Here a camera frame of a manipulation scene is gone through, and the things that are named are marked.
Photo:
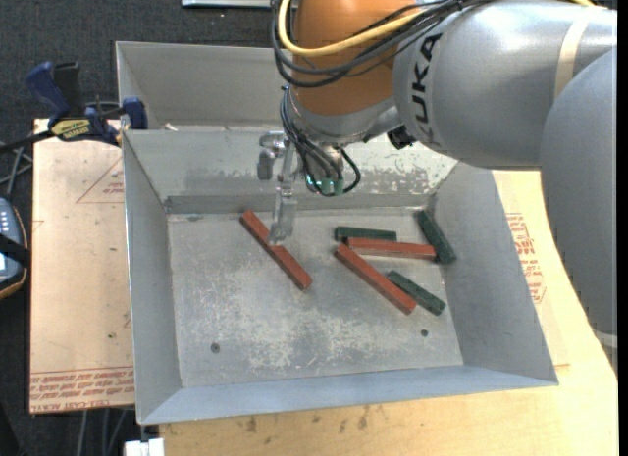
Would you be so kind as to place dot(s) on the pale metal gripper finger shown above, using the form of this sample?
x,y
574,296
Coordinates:
x,y
277,221
290,216

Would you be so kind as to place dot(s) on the red-brown flat block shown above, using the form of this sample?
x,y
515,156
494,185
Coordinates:
x,y
280,254
375,280
392,248

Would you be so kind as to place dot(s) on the dark green flat block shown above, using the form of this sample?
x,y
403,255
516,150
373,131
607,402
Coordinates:
x,y
365,234
436,238
417,293

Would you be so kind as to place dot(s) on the grey metal bin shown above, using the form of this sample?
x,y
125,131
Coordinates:
x,y
294,326

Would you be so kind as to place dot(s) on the brown cardboard board, red print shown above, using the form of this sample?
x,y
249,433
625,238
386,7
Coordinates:
x,y
78,268

